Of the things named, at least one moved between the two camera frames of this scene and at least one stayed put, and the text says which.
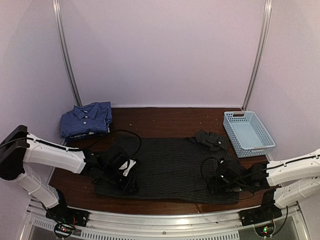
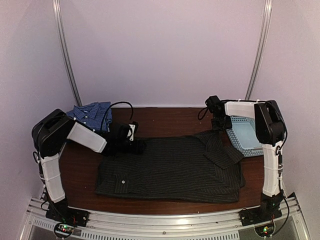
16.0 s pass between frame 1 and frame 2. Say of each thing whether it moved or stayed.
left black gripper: moved
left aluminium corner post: stayed
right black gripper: moved
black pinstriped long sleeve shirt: stayed
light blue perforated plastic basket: stayed
